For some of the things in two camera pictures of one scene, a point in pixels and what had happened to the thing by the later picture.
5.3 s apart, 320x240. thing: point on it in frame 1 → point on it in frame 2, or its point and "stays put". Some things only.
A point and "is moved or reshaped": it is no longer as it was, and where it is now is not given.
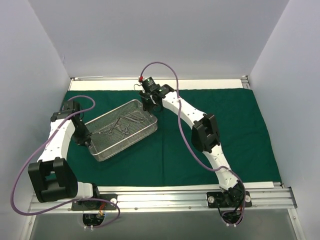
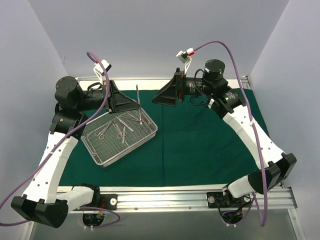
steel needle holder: (123, 130) → (139, 103)
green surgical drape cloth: (169, 157) stays put
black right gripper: (152, 103) → (178, 86)
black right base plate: (218, 199) stays put
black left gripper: (83, 136) → (109, 96)
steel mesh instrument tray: (118, 128) is moved or reshaped
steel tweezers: (134, 116) → (132, 130)
